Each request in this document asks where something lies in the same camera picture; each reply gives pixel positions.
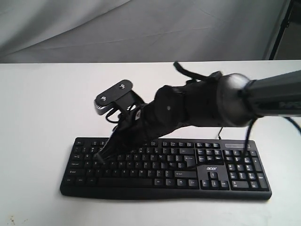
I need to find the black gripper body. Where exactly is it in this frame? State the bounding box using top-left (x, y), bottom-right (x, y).
top-left (110, 103), bottom-right (162, 151)

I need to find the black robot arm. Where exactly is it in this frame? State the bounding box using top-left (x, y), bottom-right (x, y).
top-left (94, 70), bottom-right (301, 163)

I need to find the black acer keyboard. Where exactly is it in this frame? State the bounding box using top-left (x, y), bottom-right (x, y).
top-left (60, 137), bottom-right (272, 200)

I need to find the grey backdrop cloth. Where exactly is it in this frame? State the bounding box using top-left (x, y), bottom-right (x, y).
top-left (0, 0), bottom-right (289, 63)

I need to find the black stand pole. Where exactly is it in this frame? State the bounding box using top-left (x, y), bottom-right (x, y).
top-left (269, 0), bottom-right (295, 60)

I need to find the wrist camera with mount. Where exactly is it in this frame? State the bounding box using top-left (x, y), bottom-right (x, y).
top-left (94, 80), bottom-right (145, 124)

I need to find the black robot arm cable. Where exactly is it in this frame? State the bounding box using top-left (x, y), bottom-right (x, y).
top-left (173, 61), bottom-right (301, 170)

